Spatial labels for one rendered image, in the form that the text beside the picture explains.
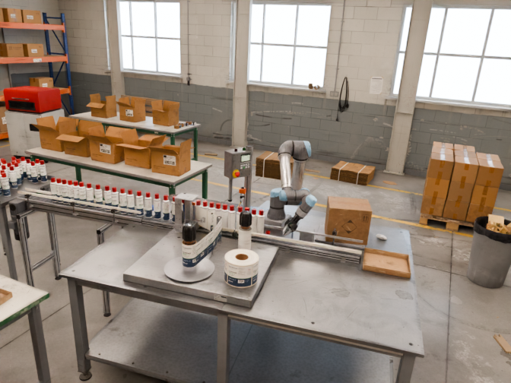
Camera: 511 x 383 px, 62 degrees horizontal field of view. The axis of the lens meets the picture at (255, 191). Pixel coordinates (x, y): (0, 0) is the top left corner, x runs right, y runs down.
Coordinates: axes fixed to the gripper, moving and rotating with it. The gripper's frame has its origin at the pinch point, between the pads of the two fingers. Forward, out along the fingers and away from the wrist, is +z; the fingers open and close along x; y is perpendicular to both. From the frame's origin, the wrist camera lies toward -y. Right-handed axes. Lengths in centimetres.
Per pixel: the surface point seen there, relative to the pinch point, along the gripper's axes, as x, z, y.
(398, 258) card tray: 74, -31, -11
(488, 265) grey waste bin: 187, -29, -145
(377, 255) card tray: 62, -24, -10
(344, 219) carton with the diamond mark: 28.4, -28.7, -16.8
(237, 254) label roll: -19, 0, 57
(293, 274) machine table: 17.7, 1.7, 35.4
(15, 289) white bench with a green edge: -111, 79, 104
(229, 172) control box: -57, -13, 0
